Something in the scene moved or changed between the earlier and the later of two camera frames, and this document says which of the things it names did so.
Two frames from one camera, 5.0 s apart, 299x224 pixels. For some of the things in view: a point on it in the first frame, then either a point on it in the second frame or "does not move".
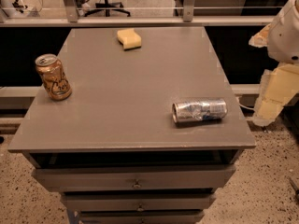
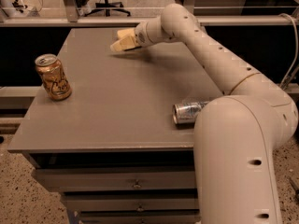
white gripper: [285, 39] -> [140, 35]
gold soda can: [52, 75] does not move
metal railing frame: [188, 20] does not move
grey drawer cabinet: [113, 148] does not move
